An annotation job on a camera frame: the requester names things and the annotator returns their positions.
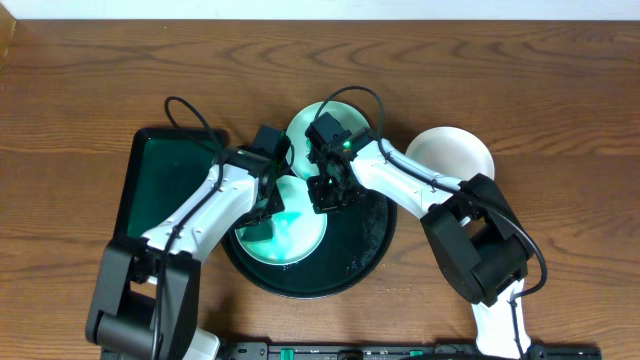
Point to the mint green plate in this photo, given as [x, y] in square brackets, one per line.
[349, 117]
[258, 241]

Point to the white plate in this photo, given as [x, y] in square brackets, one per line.
[452, 151]

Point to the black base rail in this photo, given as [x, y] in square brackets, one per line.
[264, 351]

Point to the green sponge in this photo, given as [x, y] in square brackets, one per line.
[284, 225]

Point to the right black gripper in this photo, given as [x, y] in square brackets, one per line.
[321, 202]

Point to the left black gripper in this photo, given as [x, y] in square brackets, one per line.
[263, 220]

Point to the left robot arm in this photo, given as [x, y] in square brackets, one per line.
[145, 303]

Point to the rectangular black tray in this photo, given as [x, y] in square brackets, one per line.
[166, 166]

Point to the round black tray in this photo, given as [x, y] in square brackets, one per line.
[355, 241]

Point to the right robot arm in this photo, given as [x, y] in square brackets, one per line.
[479, 246]

